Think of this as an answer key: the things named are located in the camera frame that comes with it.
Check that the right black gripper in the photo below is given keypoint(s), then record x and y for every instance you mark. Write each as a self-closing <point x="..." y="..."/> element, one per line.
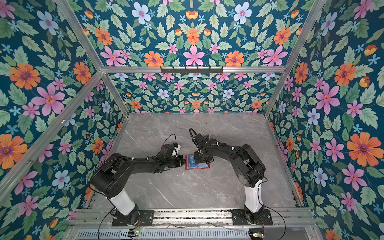
<point x="202" y="154"/>

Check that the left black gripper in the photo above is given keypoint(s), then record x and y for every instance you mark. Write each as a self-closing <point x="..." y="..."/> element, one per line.
<point x="179" y="158"/>

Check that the red card holder wallet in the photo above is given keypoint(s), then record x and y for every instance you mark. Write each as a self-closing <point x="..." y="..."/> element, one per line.
<point x="202" y="165"/>

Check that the blue credit card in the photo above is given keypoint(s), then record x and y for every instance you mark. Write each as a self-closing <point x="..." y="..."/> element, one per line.
<point x="191" y="163"/>

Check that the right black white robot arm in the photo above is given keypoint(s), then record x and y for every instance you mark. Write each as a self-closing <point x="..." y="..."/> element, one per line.
<point x="248" y="167"/>

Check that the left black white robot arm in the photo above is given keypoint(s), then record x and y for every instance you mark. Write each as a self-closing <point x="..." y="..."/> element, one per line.
<point x="112" y="176"/>

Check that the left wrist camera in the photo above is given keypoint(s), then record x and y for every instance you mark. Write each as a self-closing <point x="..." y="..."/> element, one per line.
<point x="172" y="150"/>

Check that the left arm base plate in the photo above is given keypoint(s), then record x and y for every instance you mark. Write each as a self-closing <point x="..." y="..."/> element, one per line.
<point x="135" y="218"/>

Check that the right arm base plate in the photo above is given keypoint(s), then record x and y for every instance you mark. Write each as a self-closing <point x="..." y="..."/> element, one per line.
<point x="247" y="218"/>

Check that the white perforated cable tray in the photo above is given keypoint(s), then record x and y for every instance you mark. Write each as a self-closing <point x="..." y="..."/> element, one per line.
<point x="164" y="234"/>

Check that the black hook rail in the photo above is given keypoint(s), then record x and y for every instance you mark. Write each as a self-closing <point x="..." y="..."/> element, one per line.
<point x="191" y="70"/>

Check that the aluminium front rail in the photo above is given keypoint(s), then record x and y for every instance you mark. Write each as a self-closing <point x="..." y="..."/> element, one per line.
<point x="279" y="218"/>

